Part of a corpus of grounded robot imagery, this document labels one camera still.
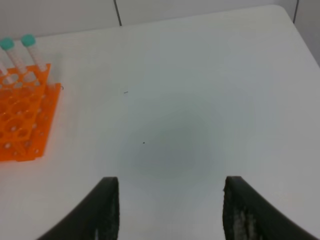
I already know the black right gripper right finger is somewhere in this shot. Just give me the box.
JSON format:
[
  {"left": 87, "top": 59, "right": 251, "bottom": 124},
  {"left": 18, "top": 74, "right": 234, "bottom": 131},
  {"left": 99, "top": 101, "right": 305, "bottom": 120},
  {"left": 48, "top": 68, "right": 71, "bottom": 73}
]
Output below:
[{"left": 222, "top": 176, "right": 316, "bottom": 240}]

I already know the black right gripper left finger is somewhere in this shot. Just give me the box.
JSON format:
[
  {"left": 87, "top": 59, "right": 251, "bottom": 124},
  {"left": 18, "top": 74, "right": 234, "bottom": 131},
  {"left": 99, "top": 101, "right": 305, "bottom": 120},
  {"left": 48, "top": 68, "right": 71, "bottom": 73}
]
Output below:
[{"left": 40, "top": 177, "right": 120, "bottom": 240}]

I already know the orange test tube rack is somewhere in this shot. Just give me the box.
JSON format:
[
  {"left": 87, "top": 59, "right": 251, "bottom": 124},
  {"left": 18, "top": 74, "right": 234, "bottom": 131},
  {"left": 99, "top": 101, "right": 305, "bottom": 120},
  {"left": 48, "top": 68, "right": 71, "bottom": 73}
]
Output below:
[{"left": 0, "top": 65, "right": 62, "bottom": 162}]

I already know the row tube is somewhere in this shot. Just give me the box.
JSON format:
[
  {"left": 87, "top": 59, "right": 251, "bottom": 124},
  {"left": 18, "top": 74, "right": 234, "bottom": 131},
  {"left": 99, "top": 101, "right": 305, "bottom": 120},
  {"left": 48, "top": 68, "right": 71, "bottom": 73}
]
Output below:
[
  {"left": 0, "top": 62, "right": 14, "bottom": 85},
  {"left": 20, "top": 34, "right": 48, "bottom": 77},
  {"left": 0, "top": 37, "right": 28, "bottom": 75}
]

